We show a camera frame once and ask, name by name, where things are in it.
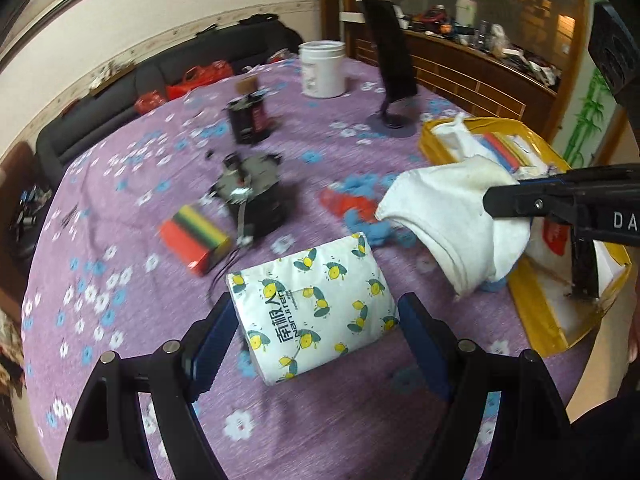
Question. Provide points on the wooden cabinet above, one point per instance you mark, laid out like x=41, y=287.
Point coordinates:
x=475, y=80

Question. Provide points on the white tissue pack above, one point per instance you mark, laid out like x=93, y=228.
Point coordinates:
x=552, y=235

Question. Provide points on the multicolour sponge stack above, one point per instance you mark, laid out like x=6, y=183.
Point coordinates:
x=505, y=152
x=190, y=240

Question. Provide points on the blue fluffy cloth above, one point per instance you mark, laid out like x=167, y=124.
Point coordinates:
x=380, y=232

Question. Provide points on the black phone stand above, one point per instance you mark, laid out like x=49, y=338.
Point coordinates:
x=390, y=50

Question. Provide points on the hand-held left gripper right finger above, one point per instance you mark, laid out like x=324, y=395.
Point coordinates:
x=425, y=355

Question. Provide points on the black sofa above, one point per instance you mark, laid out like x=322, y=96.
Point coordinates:
x=150, y=80

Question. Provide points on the brown block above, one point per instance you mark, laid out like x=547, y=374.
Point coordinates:
x=248, y=85

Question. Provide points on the yellow storage box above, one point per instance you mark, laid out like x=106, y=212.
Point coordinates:
x=537, y=320

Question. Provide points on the purple floral tablecloth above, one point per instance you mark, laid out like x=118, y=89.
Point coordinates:
x=125, y=310

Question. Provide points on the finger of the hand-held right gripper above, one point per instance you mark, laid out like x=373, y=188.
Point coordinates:
x=580, y=175
x=515, y=202

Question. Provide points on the green bamboo wall sticker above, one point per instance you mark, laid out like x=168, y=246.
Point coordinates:
x=585, y=125

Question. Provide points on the black red motor device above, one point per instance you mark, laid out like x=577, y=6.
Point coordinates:
x=250, y=120

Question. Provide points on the small red bag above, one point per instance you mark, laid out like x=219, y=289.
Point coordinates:
x=150, y=101

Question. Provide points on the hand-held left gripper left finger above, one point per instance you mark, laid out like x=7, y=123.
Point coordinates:
x=215, y=340

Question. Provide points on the white sock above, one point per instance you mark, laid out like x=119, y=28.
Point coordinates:
x=450, y=220
x=457, y=140

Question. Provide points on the large red bag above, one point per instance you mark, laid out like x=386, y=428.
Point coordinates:
x=200, y=77

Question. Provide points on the lemon print tissue pack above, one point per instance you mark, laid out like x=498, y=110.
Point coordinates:
x=310, y=310

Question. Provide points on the white plastic bucket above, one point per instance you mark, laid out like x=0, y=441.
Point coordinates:
x=322, y=70

